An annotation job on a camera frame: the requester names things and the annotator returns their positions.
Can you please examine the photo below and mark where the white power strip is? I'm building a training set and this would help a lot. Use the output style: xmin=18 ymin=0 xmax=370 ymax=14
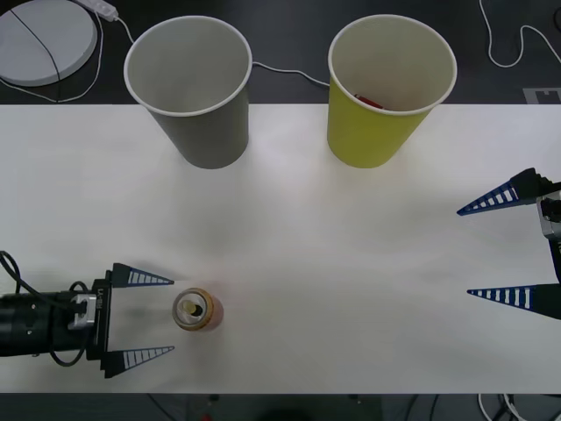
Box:
xmin=74 ymin=0 xmax=118 ymax=22

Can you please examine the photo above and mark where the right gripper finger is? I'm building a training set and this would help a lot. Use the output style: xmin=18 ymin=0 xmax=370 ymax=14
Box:
xmin=465 ymin=282 xmax=561 ymax=322
xmin=456 ymin=167 xmax=540 ymax=217

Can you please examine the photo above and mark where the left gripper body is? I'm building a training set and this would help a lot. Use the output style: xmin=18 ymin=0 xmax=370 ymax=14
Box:
xmin=86 ymin=270 xmax=114 ymax=362

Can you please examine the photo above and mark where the white cable under table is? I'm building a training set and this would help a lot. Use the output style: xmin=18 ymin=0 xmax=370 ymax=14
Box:
xmin=476 ymin=393 xmax=528 ymax=421

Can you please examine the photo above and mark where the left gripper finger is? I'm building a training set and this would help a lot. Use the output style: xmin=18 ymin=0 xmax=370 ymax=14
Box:
xmin=111 ymin=262 xmax=175 ymax=289
xmin=100 ymin=345 xmax=176 ymax=380

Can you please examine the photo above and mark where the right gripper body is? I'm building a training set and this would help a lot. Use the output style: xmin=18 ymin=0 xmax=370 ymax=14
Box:
xmin=536 ymin=174 xmax=561 ymax=286

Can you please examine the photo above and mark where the white power strip cable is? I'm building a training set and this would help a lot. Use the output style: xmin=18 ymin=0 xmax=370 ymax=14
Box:
xmin=114 ymin=15 xmax=330 ymax=88

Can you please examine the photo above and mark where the red drink can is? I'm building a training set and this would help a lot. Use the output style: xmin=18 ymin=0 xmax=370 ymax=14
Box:
xmin=172 ymin=287 xmax=225 ymax=333
xmin=352 ymin=92 xmax=387 ymax=110

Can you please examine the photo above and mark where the yellow-green plastic bin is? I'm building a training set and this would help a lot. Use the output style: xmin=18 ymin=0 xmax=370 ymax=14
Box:
xmin=326 ymin=13 xmax=458 ymax=169

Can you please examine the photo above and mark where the looped white cable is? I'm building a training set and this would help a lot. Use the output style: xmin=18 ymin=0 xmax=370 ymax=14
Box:
xmin=479 ymin=0 xmax=561 ymax=68

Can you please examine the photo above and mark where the round grey disc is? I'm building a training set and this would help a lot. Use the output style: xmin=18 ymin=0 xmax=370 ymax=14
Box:
xmin=0 ymin=0 xmax=100 ymax=88

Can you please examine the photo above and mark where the thin black cable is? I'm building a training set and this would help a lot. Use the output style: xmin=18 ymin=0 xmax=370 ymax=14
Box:
xmin=9 ymin=7 xmax=62 ymax=103

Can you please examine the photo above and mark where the grey plastic bin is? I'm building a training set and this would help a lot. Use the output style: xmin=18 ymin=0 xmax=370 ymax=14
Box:
xmin=123 ymin=16 xmax=254 ymax=169

